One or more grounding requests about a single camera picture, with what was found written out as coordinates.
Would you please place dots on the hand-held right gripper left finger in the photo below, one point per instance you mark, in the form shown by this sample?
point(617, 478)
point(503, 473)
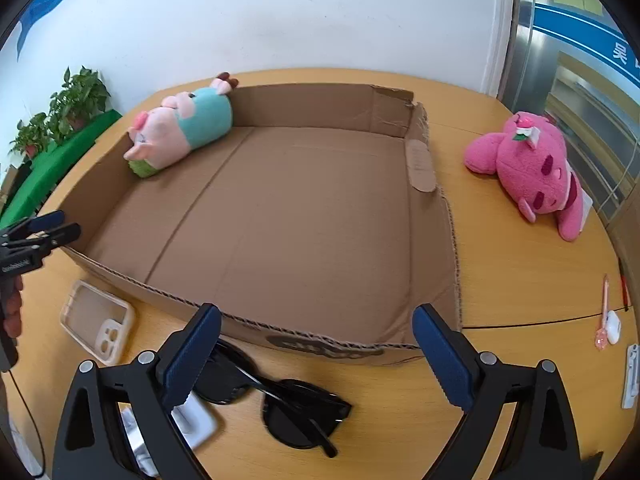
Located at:
point(192, 355)

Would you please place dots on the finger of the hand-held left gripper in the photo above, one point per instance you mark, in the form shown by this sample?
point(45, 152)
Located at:
point(47, 221)
point(62, 236)

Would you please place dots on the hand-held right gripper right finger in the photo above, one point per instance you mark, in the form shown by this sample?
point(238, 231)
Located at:
point(447, 360)

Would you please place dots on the clear white phone case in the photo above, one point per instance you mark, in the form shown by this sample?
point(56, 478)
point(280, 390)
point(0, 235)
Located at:
point(107, 341)

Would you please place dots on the black sunglasses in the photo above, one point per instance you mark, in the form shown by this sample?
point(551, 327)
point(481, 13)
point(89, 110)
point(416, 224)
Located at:
point(295, 425)

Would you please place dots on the brown cardboard box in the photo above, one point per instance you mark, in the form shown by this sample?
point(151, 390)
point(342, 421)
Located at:
point(300, 220)

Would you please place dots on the person's left hand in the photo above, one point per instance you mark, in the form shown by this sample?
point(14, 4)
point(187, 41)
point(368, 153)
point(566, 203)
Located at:
point(12, 312)

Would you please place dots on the white power bank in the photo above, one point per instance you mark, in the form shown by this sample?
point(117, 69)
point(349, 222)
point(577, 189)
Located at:
point(196, 422)

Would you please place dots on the small potted green plant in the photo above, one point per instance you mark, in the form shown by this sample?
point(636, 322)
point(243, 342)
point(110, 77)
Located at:
point(30, 137)

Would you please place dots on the silver foil packet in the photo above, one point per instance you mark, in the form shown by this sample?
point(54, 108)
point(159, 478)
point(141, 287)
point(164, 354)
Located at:
point(132, 435)

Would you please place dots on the wooden desk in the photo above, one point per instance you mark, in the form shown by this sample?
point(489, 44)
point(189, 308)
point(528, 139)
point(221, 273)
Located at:
point(525, 285)

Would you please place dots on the large potted green plant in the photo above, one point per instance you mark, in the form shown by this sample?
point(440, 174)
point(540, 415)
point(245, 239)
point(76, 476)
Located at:
point(80, 95)

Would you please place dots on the pink pen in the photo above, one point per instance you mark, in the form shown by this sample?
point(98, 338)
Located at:
point(604, 305)

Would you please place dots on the small white case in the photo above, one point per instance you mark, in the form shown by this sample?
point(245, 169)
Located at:
point(613, 327)

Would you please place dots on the pig plush toy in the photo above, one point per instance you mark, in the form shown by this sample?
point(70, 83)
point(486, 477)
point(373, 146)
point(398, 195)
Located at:
point(200, 120)

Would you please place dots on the white utility knife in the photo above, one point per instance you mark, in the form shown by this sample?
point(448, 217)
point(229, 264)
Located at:
point(631, 375)

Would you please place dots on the red pen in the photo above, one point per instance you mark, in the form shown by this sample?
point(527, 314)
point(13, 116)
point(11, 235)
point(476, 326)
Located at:
point(623, 290)

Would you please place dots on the pink bear plush toy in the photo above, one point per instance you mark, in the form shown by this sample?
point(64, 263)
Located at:
point(530, 160)

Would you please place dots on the glass door with blue banner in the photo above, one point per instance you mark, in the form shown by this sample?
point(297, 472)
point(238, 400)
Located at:
point(575, 60)

